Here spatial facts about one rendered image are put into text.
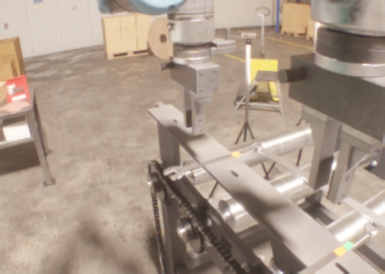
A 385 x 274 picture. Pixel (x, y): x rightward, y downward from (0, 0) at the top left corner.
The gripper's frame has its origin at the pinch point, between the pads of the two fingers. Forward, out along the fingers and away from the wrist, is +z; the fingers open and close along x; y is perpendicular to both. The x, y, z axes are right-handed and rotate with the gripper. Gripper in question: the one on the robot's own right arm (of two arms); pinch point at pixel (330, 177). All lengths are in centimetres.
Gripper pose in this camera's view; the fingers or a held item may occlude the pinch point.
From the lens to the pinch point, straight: 37.2
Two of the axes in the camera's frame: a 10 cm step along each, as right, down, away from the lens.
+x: 4.4, 3.8, -8.1
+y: -9.0, 2.2, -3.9
